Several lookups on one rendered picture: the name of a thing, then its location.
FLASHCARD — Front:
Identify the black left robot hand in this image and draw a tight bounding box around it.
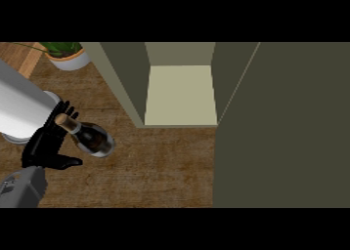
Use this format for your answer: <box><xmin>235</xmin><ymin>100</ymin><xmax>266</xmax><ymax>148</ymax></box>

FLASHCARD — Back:
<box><xmin>22</xmin><ymin>100</ymin><xmax>85</xmax><ymax>171</ymax></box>

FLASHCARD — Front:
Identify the green plant in white pot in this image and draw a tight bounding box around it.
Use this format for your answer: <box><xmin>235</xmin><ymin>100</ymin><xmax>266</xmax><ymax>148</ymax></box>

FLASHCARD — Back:
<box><xmin>10</xmin><ymin>42</ymin><xmax>91</xmax><ymax>72</ymax></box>

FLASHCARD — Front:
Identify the dark olive cabinet door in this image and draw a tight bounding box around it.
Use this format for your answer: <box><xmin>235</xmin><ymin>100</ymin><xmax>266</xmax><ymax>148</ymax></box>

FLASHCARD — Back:
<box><xmin>213</xmin><ymin>42</ymin><xmax>350</xmax><ymax>209</ymax></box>

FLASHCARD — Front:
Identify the olive green cabinet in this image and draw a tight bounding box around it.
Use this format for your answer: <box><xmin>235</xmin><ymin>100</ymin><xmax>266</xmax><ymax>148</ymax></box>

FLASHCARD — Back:
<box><xmin>79</xmin><ymin>42</ymin><xmax>263</xmax><ymax>129</ymax></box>

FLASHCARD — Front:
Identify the dark wine bottle with cork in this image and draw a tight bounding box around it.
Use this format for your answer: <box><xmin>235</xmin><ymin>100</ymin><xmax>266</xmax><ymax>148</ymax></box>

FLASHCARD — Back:
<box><xmin>54</xmin><ymin>112</ymin><xmax>118</xmax><ymax>159</ymax></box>

